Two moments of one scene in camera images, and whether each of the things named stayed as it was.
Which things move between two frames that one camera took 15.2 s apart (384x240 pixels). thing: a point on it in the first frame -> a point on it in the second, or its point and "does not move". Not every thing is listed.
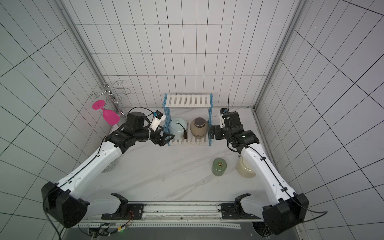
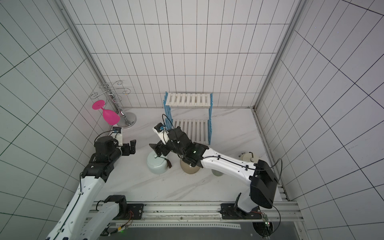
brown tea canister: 199,127 -> 187,169
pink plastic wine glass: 111,117 does not move
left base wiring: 104,228 does not move
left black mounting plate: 135,211 does not move
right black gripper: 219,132 -> 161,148
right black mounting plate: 234,211 does not move
